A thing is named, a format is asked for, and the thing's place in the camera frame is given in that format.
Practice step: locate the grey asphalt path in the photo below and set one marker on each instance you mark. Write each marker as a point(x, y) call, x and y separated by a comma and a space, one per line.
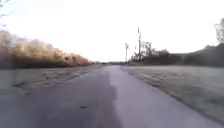
point(110, 100)

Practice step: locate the brown hedge row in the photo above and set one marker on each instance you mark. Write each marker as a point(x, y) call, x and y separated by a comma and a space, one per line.
point(36, 55)

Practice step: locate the dark bushes and trees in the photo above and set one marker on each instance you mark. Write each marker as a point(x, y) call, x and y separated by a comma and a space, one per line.
point(186, 56)

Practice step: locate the frosty grass field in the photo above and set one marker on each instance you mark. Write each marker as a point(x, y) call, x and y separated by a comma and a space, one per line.
point(186, 83)

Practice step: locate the frosty grass verge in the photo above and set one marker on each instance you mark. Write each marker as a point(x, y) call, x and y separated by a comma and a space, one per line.
point(36, 78)

